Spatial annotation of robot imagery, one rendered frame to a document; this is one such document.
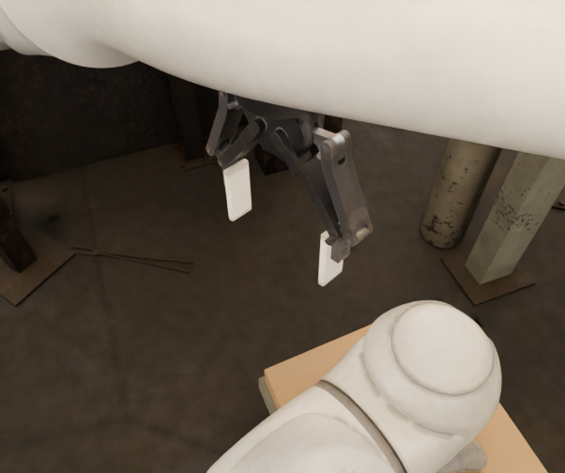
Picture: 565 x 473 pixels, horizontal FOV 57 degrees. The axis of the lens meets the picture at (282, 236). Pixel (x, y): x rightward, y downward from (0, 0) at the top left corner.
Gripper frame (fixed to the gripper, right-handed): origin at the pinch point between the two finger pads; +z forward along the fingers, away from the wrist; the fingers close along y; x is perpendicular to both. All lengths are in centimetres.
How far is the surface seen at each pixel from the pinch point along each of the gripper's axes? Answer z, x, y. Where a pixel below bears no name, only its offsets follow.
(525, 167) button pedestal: 27, 68, 3
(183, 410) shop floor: 69, -5, -27
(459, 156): 32, 69, -12
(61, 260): 64, -3, -82
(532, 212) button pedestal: 39, 71, 7
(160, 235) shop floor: 64, 21, -71
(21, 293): 65, -16, -80
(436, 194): 47, 71, -16
